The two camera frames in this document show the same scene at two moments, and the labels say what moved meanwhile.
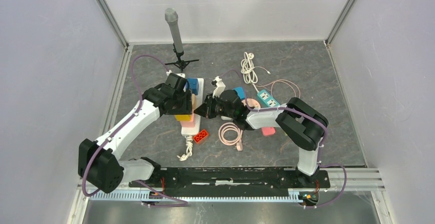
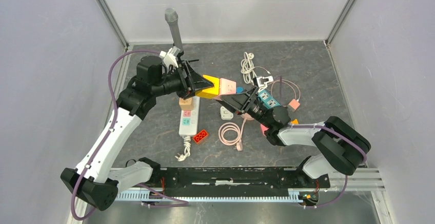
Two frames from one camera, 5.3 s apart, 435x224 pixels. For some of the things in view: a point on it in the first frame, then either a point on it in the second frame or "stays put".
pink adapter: (191, 123) -> (226, 86)
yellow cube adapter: (183, 117) -> (210, 92)
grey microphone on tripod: (171, 15) stays put
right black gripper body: (220, 111) -> (257, 110)
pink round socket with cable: (238, 142) stays put
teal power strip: (267, 99) stays put
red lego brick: (200, 136) stays put
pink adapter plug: (268, 130) stays put
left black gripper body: (183, 104) -> (169, 84)
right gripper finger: (206, 112) -> (237, 103)
